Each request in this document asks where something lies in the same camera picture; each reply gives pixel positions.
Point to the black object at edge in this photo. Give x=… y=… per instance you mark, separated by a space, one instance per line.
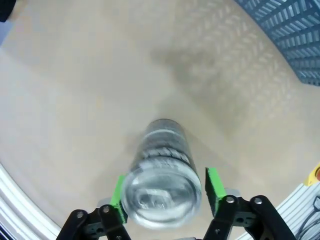
x=5 y=10

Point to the grey plastic lattice basket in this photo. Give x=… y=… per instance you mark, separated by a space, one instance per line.
x=295 y=30

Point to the white aluminium frame rail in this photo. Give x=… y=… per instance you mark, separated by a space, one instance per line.
x=22 y=200

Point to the silver aluminium frame profile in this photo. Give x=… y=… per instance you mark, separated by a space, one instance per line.
x=295 y=200

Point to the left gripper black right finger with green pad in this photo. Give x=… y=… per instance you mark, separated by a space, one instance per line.
x=215 y=187

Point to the yellow emergency stop box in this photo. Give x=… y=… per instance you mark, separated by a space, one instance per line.
x=313 y=175

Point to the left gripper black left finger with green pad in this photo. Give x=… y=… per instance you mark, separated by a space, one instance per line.
x=117 y=197

